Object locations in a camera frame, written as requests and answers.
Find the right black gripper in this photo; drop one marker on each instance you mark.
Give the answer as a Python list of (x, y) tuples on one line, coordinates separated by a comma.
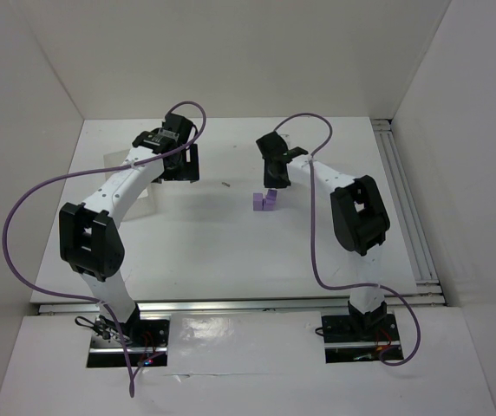
[(272, 172)]

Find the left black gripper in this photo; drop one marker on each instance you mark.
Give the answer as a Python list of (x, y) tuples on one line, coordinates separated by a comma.
[(186, 169)]

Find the purple rectangular block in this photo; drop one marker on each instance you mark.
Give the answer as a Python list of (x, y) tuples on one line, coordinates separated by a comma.
[(271, 194)]

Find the purple cube block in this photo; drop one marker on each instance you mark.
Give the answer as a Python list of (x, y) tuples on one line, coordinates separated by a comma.
[(269, 199), (257, 201)]

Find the purple window block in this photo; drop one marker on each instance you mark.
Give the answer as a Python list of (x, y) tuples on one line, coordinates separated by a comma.
[(268, 207)]

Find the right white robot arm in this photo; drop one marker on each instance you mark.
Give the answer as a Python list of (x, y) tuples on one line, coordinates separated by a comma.
[(359, 218)]

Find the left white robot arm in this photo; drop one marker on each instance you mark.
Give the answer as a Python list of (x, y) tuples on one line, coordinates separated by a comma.
[(89, 232)]

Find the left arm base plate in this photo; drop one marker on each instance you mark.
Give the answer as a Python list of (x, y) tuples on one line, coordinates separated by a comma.
[(147, 348)]

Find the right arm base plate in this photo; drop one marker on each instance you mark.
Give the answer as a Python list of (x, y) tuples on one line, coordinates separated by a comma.
[(342, 344)]

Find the aluminium side rail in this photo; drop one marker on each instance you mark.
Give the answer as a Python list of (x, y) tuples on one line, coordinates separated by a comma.
[(429, 289)]

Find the aluminium front rail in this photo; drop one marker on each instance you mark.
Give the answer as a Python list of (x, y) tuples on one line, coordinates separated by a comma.
[(206, 306)]

